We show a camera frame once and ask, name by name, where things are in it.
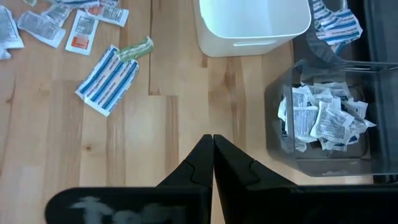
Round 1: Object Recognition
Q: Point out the white printed first-aid packet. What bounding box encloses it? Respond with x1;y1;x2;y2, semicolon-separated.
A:
290;86;315;108
17;11;67;49
0;5;25;60
312;0;335;22
310;101;355;144
315;9;364;54
346;135;361;147

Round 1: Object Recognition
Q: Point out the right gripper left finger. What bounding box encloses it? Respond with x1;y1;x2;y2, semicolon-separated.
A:
45;134;215;224

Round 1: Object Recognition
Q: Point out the blue stripe bandage packet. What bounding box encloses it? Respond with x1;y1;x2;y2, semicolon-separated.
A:
52;0;121;9

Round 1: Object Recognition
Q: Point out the white plastic bin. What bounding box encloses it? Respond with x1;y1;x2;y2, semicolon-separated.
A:
192;0;312;58

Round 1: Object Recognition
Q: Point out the blue print bandage packet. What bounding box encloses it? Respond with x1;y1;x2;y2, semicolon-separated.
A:
74;44;140;118

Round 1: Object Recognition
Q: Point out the wide grey plastic bin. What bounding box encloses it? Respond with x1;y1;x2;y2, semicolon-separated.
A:
292;0;398;71

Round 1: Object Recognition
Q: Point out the black three-compartment tray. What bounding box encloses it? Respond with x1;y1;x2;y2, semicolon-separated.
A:
264;58;398;177

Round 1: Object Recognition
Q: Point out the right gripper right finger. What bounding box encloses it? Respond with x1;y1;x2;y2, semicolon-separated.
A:
213;134;398;224

